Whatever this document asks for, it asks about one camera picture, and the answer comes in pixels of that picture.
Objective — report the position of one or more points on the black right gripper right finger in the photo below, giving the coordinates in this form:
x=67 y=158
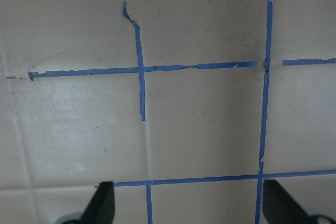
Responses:
x=279 y=207

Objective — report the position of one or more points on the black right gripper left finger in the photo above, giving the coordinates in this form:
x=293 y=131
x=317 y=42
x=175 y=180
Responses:
x=101 y=208

